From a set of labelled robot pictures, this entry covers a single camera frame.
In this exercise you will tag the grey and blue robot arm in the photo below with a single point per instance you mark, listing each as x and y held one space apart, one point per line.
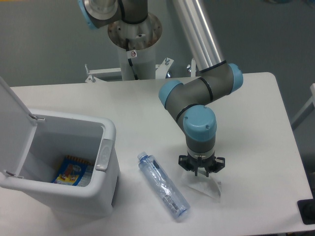
186 103

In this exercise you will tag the black clamp at table edge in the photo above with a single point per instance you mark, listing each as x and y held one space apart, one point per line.
307 211

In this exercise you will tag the white frame leg right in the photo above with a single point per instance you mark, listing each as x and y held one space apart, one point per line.
305 111

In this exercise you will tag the clear plastic bag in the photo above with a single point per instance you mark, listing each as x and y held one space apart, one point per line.
201 183

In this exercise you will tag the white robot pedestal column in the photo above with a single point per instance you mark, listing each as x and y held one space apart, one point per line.
136 47

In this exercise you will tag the clear plastic water bottle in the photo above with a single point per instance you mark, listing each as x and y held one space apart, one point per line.
163 185

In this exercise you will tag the white upright bracket post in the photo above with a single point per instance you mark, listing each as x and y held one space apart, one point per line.
191 68

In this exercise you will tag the white trash can lid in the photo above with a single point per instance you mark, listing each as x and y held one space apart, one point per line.
17 130

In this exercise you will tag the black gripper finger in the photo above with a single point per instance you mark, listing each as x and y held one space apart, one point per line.
214 165
188 163

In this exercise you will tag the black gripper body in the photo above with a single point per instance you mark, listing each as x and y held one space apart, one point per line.
201 162

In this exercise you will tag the white bracket with bolt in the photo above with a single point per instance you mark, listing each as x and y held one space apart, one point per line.
162 70

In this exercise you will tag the white metal frame bracket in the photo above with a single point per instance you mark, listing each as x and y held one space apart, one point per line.
103 75

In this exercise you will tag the blue snack wrapper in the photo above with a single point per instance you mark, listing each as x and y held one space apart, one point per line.
74 171

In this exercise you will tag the white plastic trash can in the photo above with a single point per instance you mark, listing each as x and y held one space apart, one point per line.
58 135

